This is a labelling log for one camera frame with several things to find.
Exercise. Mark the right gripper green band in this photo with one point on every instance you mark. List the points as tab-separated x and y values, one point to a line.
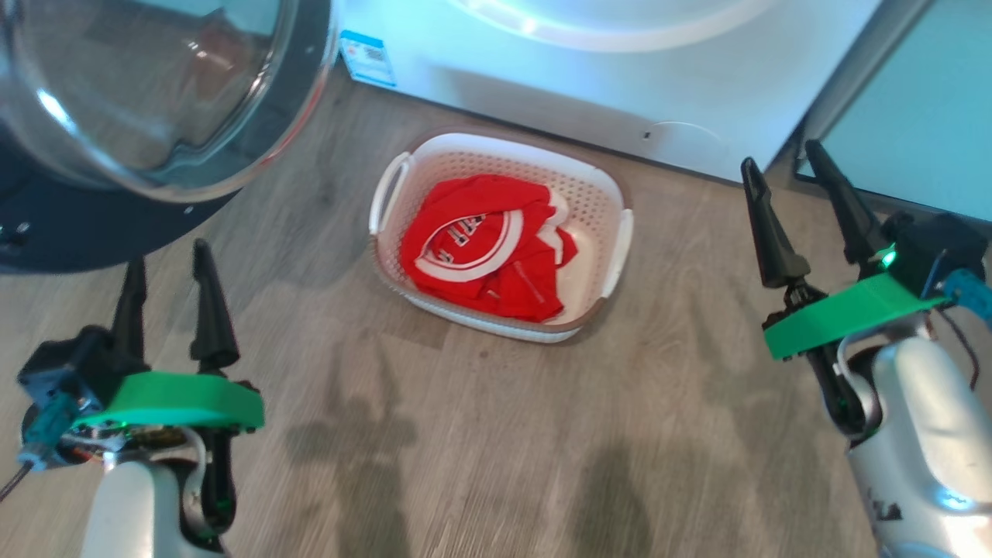
845	314

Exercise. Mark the white front-load washing machine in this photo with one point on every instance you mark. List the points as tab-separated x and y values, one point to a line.
697	93

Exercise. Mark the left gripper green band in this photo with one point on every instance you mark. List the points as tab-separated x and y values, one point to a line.
178	399

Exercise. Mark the round white filter cover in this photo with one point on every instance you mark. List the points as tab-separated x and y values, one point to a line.
686	143

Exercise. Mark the blue energy label sticker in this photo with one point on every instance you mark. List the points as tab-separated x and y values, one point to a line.
368	58

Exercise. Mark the white perforated laundry basket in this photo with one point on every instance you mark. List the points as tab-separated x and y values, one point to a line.
597	201

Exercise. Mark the left black wrist camera box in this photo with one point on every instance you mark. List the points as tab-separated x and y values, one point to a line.
66	368

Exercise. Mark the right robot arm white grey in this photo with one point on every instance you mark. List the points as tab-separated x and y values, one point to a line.
922	442

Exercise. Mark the pale green cabinet with grey side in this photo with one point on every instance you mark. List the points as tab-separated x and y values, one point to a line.
930	116

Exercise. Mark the washing machine door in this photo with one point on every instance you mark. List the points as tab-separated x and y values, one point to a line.
155	77

